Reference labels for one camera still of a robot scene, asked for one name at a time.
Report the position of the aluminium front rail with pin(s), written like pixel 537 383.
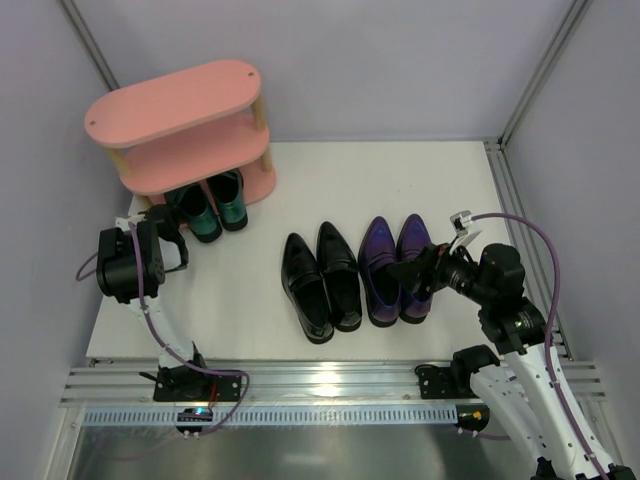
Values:
pixel 120 382

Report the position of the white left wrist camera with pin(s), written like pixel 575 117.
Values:
pixel 124 223

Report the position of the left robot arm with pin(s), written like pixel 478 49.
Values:
pixel 130 269

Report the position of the pink three-tier shoe shelf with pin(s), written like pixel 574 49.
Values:
pixel 185 127

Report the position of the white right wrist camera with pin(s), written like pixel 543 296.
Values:
pixel 466 230

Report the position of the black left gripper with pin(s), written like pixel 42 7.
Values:
pixel 167 220

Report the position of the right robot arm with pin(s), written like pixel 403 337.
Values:
pixel 517 375

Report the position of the slotted grey cable duct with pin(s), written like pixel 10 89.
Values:
pixel 292 415

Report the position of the aluminium left corner post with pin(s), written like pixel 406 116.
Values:
pixel 89 44

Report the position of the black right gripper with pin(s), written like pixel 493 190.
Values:
pixel 430 268

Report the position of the black patent loafer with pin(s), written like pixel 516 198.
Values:
pixel 304 286
pixel 338 266

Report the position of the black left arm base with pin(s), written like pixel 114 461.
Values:
pixel 182 384

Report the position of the aluminium corner post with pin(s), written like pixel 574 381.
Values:
pixel 89 44
pixel 562 36

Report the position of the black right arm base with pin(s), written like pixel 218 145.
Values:
pixel 438 383

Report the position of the green loafer shoe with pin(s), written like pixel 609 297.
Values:
pixel 194 207
pixel 227 190

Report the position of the purple loafer shoe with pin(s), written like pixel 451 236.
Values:
pixel 382 291
pixel 413 238

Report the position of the aluminium right corner post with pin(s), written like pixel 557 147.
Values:
pixel 562 36

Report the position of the aluminium rail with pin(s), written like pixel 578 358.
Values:
pixel 538 281
pixel 120 382

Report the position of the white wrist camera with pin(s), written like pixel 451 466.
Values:
pixel 124 223
pixel 466 230

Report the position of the aluminium right side rail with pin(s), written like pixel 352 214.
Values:
pixel 538 281

